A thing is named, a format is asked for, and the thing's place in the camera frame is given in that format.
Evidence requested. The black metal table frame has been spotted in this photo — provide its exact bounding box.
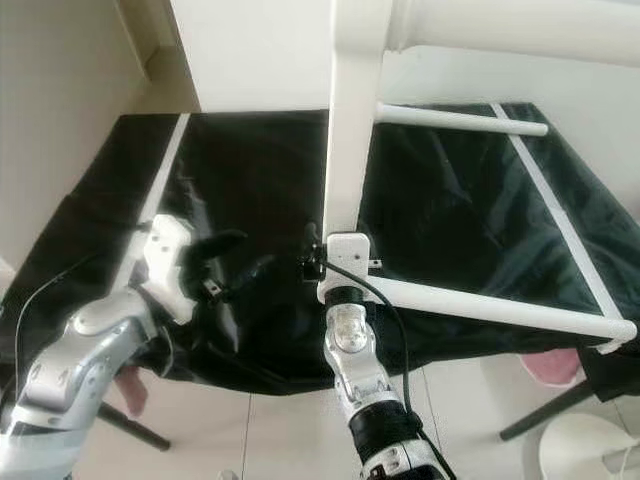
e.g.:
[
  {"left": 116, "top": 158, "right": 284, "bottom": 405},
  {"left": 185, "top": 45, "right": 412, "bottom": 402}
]
[{"left": 124, "top": 350, "right": 640, "bottom": 453}]

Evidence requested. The pink plastic object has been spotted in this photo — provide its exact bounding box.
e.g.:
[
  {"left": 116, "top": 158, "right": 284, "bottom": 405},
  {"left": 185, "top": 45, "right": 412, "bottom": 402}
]
[{"left": 114, "top": 364, "right": 147, "bottom": 417}]

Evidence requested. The grey tape strip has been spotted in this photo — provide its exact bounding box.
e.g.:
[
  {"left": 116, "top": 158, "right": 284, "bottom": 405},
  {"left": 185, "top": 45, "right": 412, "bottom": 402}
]
[
  {"left": 489, "top": 102, "right": 638, "bottom": 354},
  {"left": 124, "top": 113, "right": 192, "bottom": 293}
]

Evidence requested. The white standing fan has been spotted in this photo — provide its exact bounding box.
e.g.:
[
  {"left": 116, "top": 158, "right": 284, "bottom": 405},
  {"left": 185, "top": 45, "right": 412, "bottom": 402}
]
[{"left": 537, "top": 412, "right": 640, "bottom": 480}]

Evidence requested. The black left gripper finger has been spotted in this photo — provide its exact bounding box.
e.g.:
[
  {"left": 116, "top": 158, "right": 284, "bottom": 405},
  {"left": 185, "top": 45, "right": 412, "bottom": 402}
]
[
  {"left": 224, "top": 254, "right": 278, "bottom": 297},
  {"left": 194, "top": 227, "right": 249, "bottom": 257}
]

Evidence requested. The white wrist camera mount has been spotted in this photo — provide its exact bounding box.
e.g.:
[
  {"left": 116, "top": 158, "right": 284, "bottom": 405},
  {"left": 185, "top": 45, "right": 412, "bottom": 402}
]
[
  {"left": 316, "top": 232, "right": 374, "bottom": 305},
  {"left": 139, "top": 214, "right": 197, "bottom": 327}
]

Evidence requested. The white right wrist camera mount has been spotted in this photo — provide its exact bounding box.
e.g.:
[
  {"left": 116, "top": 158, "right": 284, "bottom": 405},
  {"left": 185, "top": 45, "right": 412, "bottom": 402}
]
[{"left": 316, "top": 232, "right": 374, "bottom": 305}]

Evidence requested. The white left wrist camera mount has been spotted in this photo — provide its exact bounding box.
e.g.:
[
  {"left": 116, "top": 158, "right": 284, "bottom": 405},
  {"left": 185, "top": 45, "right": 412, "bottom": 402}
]
[{"left": 139, "top": 214, "right": 197, "bottom": 327}]

